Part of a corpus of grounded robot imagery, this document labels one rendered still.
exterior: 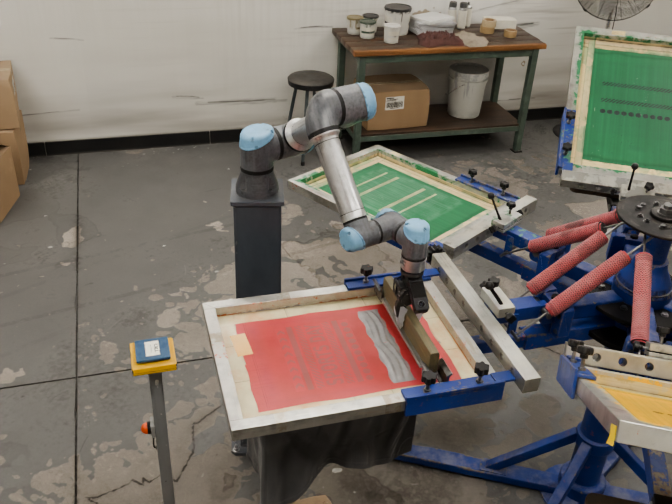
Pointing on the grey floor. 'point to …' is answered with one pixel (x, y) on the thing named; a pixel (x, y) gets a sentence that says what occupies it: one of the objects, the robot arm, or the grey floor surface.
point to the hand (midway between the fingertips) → (408, 325)
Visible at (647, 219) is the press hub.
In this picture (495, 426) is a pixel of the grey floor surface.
